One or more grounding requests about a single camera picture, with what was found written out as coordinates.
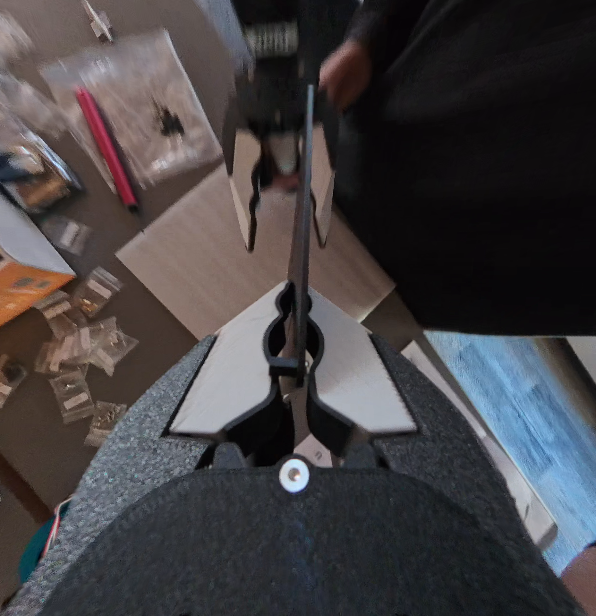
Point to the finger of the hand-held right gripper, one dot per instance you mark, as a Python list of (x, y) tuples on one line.
[(323, 192), (242, 192)]

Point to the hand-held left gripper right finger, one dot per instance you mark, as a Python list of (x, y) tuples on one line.
[(365, 385)]

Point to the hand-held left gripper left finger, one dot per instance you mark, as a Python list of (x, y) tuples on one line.
[(226, 380)]

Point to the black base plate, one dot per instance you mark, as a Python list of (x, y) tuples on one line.
[(303, 216)]

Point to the small black standoff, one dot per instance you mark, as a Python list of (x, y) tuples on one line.
[(283, 366)]

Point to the cluster of screws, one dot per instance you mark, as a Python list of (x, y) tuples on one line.
[(169, 122)]

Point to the person's left forearm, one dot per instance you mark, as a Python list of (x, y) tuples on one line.
[(586, 587)]

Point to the blue toy robot arm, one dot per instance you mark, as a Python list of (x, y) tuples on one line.
[(36, 553)]

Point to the person's right hand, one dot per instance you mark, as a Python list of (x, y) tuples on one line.
[(348, 72)]

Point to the white foam sheet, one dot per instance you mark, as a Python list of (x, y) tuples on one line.
[(206, 269)]

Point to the magenta electric screwdriver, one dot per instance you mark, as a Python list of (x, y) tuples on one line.
[(108, 149)]

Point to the large clear plastic bag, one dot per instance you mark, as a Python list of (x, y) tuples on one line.
[(134, 72)]

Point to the person's black clothing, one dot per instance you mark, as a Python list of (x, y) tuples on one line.
[(471, 192)]

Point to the pile of small screw bags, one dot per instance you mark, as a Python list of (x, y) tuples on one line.
[(72, 346)]

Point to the small labelled nut bag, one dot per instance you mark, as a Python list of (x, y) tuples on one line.
[(67, 233)]

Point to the metal cross wrench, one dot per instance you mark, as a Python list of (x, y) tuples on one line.
[(99, 21)]

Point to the silver foil bag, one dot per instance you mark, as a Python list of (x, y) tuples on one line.
[(38, 187)]

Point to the orange and white cardboard box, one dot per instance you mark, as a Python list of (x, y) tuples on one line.
[(19, 288)]

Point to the small bag labelled M2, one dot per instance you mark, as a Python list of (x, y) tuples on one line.
[(14, 106)]

